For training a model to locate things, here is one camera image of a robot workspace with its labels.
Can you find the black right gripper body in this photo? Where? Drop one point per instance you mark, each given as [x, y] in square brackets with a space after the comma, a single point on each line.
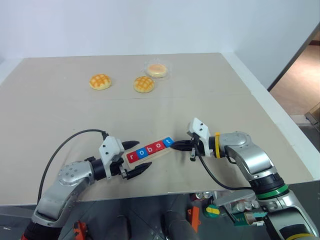
[195, 147]

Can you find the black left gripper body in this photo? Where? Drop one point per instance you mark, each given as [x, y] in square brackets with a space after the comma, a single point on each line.
[118, 166]

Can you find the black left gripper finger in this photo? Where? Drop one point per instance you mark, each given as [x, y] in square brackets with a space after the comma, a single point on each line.
[138, 170]
[130, 145]

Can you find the red letter r block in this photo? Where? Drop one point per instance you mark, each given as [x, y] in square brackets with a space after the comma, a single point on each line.
[131, 157]

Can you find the blue letter o block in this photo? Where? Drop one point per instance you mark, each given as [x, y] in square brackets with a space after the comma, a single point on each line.
[141, 153]

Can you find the blue letter t block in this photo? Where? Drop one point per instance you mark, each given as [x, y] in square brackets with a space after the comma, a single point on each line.
[167, 142]

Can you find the red letter b block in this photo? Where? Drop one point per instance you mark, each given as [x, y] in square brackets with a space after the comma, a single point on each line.
[150, 149]

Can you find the light wooden letter tray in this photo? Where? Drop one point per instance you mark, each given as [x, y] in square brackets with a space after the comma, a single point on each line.
[155, 155]

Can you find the red letter o block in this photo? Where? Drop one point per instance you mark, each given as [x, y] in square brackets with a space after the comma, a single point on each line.
[158, 146]

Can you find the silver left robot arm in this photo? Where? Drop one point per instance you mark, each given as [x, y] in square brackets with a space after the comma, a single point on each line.
[72, 175]

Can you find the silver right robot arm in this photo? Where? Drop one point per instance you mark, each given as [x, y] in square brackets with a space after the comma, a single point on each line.
[250, 155]

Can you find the yellow band on wrist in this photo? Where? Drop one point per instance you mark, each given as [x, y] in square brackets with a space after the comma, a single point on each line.
[217, 147]

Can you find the crosshatched golden bun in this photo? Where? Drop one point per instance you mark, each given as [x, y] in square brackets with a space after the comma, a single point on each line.
[143, 84]
[100, 81]

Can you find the grey flat panel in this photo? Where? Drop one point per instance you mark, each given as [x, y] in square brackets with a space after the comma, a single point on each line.
[232, 198]

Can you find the green and yellow round item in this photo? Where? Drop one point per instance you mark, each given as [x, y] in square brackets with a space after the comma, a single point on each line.
[212, 210]

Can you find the dark grey rounded shape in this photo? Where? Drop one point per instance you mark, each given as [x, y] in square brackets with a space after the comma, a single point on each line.
[178, 226]

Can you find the orange plastic tool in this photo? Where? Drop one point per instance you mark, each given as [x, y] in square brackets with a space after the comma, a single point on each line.
[80, 231]
[194, 218]

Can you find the silver drink cans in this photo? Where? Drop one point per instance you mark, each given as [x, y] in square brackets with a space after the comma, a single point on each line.
[243, 205]

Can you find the plastic wrapped pale round bun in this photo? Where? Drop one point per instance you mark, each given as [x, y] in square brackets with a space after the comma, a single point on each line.
[157, 69]

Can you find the green circuit board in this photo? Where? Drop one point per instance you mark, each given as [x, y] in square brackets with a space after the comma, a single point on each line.
[240, 218]

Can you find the metal furniture base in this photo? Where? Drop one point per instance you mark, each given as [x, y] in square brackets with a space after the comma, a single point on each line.
[313, 115]

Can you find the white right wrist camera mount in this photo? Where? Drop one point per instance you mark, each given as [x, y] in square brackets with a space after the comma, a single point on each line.
[202, 132]

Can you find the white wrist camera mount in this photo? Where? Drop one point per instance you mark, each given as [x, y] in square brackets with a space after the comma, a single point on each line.
[110, 147]
[202, 132]

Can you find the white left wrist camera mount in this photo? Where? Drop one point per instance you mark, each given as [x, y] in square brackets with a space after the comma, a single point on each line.
[110, 147]

